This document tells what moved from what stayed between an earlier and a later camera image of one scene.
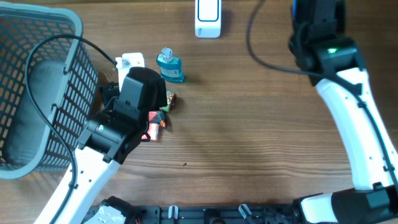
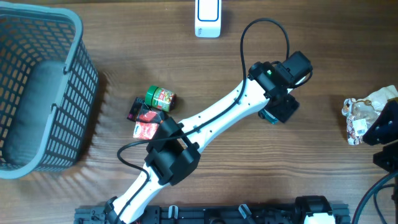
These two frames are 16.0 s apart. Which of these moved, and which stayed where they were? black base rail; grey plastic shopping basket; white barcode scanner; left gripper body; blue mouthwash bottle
Moved: blue mouthwash bottle; left gripper body
Stayed: black base rail; white barcode scanner; grey plastic shopping basket
